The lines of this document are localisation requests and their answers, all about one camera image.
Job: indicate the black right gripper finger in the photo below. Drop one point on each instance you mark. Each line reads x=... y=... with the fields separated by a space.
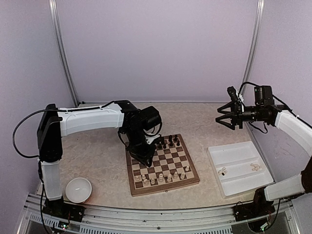
x=229 y=107
x=227 y=121

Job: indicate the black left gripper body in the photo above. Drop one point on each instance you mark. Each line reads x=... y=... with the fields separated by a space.
x=137 y=147

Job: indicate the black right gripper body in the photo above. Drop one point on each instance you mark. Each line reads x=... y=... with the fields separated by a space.
x=239 y=116

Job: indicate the white chess bishop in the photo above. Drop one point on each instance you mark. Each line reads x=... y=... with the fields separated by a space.
x=175 y=175

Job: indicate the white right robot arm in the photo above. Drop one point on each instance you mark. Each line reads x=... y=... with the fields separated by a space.
x=301 y=133

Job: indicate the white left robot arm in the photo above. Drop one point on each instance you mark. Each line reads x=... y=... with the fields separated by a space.
x=57 y=124

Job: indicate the black chess pieces group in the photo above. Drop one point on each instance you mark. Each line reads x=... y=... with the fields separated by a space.
x=169 y=141

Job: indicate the wooden chess board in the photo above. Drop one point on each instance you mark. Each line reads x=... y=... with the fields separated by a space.
x=165 y=161

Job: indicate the white pieces in tray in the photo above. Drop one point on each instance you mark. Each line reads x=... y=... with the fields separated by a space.
x=239 y=170

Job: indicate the white plastic tray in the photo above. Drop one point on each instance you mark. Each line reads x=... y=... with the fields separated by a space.
x=238 y=153

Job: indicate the white bowl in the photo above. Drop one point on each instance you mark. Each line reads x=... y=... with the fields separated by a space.
x=78 y=190

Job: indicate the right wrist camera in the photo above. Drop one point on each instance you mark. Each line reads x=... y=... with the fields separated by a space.
x=236 y=103

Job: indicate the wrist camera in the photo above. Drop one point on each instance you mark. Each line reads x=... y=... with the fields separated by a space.
x=236 y=103
x=153 y=139

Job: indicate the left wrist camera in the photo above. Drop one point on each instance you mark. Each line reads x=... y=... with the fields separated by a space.
x=153 y=139

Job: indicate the back aluminium frame rail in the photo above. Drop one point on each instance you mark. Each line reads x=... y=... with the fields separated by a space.
x=154 y=102

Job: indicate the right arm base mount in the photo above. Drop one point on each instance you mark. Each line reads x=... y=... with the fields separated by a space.
x=251 y=210

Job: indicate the front aluminium rail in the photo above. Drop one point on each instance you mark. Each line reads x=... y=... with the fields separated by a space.
x=109 y=220

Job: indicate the right aluminium frame post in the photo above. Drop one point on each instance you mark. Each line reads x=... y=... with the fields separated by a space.
x=254 y=41

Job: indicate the aluminium frame post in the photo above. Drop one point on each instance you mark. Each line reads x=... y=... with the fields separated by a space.
x=61 y=50
x=254 y=41

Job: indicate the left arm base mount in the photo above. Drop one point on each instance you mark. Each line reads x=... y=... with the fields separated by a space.
x=66 y=211

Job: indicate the left aluminium frame post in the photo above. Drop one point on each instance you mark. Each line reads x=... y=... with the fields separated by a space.
x=61 y=50

